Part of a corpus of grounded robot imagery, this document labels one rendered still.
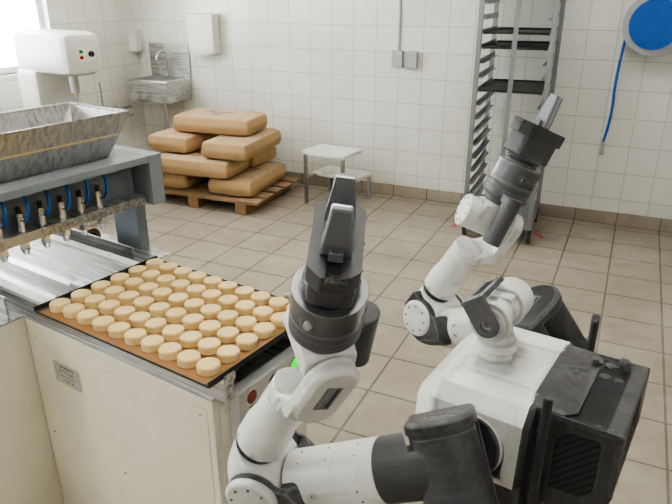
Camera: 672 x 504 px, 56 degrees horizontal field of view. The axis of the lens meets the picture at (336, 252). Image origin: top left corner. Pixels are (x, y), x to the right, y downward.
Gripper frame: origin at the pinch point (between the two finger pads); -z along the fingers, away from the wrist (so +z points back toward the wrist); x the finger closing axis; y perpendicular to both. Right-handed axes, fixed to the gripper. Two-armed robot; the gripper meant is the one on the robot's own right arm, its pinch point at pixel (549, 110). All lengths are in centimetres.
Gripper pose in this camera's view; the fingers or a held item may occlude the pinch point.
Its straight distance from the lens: 125.9
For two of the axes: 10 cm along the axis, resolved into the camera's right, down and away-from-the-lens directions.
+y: -4.2, -4.6, 7.8
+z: -4.0, 8.7, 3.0
